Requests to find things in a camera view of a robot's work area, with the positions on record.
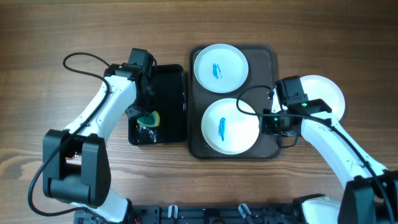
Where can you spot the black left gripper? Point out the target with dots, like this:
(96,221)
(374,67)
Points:
(134,113)

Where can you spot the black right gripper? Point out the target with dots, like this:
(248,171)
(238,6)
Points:
(267,129)

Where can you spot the teal and yellow sponge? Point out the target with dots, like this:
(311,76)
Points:
(150,120)

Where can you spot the white plate blue stain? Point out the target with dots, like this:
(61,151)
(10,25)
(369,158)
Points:
(229,127)

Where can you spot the plate with blue stain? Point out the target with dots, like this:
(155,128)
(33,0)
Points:
(221,68)

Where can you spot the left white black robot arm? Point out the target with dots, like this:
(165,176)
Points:
(75,167)

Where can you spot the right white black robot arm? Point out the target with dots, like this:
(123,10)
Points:
(370,189)

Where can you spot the black plastic water tray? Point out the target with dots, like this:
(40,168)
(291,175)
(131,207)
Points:
(170,103)

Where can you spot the brown serving tray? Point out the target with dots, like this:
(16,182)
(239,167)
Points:
(262,71)

